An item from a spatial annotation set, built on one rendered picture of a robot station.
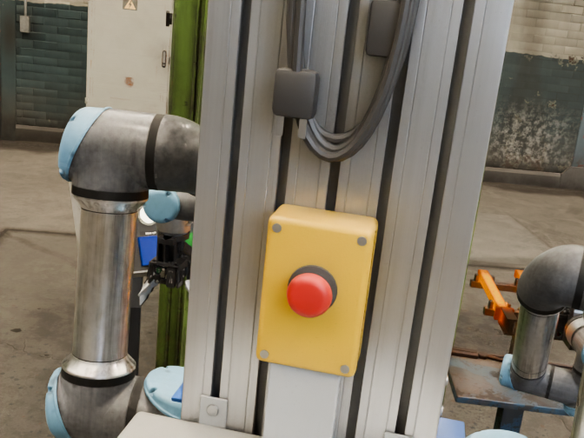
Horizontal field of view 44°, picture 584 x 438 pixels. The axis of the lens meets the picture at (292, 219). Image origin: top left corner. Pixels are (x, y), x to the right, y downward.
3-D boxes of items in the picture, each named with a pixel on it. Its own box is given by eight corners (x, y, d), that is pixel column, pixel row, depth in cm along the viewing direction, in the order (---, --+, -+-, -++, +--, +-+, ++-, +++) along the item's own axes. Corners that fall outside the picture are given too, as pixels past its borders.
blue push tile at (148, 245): (170, 262, 185) (165, 234, 186) (142, 265, 181) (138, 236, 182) (167, 264, 187) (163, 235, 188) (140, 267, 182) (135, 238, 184)
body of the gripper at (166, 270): (146, 286, 159) (149, 235, 156) (160, 274, 167) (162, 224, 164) (178, 291, 158) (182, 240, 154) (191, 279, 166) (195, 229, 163)
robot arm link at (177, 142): (236, 111, 104) (257, 187, 152) (162, 103, 104) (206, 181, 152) (225, 189, 102) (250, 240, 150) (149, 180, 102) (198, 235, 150)
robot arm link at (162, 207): (195, 191, 141) (206, 180, 151) (140, 185, 141) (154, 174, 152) (194, 229, 143) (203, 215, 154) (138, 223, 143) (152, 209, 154)
